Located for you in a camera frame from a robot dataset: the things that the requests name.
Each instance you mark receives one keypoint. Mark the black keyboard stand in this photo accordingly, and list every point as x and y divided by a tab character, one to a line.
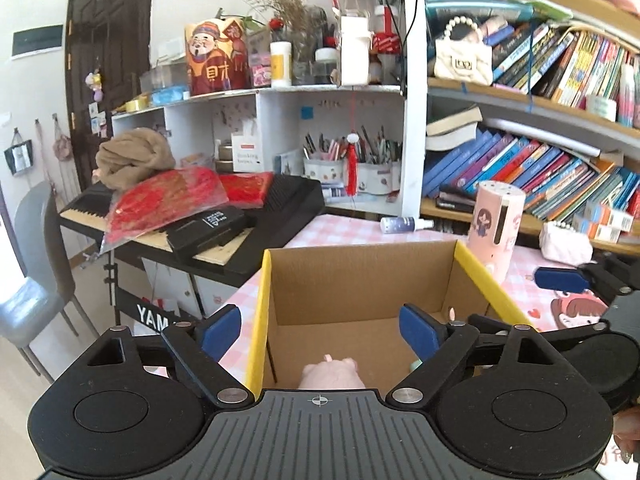
130	305

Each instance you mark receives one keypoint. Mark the teal plastic folder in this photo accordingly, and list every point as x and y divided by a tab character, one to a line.
480	6

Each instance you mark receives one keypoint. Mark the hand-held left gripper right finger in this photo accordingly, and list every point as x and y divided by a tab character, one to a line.
417	332

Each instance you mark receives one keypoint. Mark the red tassel charm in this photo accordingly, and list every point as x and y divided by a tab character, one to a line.
352	170

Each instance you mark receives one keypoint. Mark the white quilted pouch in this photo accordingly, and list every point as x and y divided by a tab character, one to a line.
565	245

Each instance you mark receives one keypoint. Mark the small spray bottle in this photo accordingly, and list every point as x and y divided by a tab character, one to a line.
405	224

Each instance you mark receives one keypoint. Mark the pink cartoon girl container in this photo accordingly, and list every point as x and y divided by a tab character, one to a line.
492	220

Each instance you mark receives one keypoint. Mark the red white bottle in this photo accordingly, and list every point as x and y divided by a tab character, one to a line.
386	35

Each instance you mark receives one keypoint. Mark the person's right hand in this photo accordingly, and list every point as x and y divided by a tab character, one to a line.
629	427

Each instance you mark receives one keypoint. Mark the pink plush toy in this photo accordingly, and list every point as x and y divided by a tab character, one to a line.
330	375

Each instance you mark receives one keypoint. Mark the red envelope pack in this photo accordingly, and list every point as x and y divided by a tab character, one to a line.
247	190

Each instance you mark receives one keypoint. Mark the brown cloth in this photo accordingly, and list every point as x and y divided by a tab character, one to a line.
132	157

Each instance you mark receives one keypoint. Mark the white rolled paper tube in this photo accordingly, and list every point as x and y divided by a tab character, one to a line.
540	135

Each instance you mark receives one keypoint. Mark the row of colourful comic books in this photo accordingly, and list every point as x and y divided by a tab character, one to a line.
565	65

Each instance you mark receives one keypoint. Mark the white bottle yellow label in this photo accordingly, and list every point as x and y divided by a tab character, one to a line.
280	65

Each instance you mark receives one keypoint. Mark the orange white small box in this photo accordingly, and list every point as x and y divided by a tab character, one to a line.
615	217

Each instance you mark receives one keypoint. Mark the yellow ribbon roll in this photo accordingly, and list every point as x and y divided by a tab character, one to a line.
136	105

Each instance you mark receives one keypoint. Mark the black flat box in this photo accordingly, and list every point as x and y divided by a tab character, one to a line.
210	230

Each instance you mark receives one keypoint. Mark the bunch of pens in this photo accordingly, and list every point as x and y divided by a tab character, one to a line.
325	145

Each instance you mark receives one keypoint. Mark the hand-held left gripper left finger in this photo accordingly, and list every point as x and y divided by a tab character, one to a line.
222	330

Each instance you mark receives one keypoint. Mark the blue tissue pack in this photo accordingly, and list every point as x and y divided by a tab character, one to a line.
169	96

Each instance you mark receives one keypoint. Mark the white shelf unit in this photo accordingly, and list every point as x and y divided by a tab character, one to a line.
280	110

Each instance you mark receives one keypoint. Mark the white box red label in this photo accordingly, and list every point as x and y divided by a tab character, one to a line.
248	155

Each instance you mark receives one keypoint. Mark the pink hanging pouch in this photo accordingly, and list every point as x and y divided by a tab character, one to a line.
62	147

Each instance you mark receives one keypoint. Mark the red fortune god canister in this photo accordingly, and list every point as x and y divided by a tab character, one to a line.
215	60

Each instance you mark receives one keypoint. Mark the dark cover thick book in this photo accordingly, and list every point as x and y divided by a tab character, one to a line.
457	115

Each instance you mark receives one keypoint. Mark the dark wooden door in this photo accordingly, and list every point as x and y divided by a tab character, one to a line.
110	35

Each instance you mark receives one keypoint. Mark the pink door charm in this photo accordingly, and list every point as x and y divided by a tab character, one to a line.
94	82

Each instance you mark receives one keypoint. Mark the pale thick book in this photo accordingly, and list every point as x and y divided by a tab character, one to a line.
450	139

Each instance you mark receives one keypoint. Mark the pink cartoon desk mat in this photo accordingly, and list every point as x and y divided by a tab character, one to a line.
530	285

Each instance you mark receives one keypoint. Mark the black electric piano keyboard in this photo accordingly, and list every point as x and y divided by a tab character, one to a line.
290	200

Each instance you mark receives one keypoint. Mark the row of blue spine books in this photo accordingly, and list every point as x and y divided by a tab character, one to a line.
525	170

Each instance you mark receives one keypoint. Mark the white carton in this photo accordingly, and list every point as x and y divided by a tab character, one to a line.
355	55

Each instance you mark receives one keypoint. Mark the wooden bookshelf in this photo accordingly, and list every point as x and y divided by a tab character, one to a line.
500	97

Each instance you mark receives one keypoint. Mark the pink checked tablecloth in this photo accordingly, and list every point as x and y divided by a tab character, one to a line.
340	232

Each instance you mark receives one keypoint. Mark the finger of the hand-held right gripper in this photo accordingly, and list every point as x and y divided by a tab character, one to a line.
560	280
575	331

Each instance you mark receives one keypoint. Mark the dark green wall panel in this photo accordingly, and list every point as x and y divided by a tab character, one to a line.
37	41

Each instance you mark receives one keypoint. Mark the clear plastic box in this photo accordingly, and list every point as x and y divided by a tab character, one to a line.
162	77

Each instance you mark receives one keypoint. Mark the glass jar white lid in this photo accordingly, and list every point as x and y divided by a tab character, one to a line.
325	67

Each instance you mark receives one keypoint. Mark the dark tote bag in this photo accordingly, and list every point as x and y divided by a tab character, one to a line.
19	157

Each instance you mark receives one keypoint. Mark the white storage cabinet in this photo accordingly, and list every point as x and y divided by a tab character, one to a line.
180	285

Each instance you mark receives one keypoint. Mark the bag of red decorations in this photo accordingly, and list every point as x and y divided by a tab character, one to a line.
160	200

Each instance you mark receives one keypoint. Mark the pastel gradient bottle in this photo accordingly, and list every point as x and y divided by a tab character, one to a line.
626	95

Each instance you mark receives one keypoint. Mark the pink packet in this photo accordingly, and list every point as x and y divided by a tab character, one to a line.
260	72

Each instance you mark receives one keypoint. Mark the round metal tin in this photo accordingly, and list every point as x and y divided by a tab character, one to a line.
225	157

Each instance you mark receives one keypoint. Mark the grey chair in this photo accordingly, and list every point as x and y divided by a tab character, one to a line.
35	260

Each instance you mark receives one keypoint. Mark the yellow cardboard box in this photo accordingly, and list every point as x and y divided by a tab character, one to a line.
350	280

